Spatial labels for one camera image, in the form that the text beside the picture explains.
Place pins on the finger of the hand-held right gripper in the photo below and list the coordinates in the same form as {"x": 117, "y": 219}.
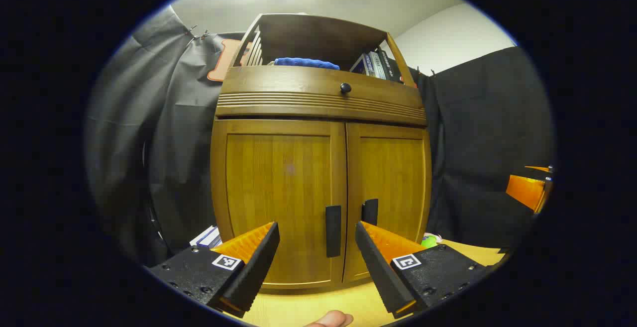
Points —
{"x": 525, "y": 190}

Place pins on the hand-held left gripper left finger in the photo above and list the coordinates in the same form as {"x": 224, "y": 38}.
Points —
{"x": 259, "y": 267}

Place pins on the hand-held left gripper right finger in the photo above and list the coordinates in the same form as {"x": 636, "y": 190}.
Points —
{"x": 378, "y": 267}

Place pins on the wooden cabinet door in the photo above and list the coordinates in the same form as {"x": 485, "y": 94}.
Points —
{"x": 393, "y": 177}
{"x": 278, "y": 182}

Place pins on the wooden double-door shoe cabinet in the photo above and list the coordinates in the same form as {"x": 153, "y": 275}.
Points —
{"x": 318, "y": 38}

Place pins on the small green white object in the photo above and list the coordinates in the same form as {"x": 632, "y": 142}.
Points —
{"x": 429, "y": 241}

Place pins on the white and blue box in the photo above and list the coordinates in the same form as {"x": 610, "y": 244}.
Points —
{"x": 206, "y": 237}

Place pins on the black backdrop cloth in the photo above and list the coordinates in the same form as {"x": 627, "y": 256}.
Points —
{"x": 174, "y": 143}

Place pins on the round black drawer knob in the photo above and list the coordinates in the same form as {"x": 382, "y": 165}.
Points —
{"x": 345, "y": 87}

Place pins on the black-spined book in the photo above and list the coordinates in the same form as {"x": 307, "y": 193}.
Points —
{"x": 390, "y": 65}

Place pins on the wooden ribbed drawer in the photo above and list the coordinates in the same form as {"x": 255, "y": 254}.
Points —
{"x": 298, "y": 85}

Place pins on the grey-spined book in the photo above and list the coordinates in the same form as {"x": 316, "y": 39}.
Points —
{"x": 376, "y": 65}

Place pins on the blue-spined book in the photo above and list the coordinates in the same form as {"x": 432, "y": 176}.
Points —
{"x": 361, "y": 64}

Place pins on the blue folded cloth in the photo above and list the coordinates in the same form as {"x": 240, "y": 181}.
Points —
{"x": 306, "y": 62}

